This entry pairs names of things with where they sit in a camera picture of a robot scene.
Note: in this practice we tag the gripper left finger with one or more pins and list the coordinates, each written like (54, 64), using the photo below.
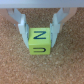
(21, 26)

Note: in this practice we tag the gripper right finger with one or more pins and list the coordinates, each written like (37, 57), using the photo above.
(56, 23)

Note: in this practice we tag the yellow block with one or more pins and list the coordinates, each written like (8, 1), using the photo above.
(39, 42)

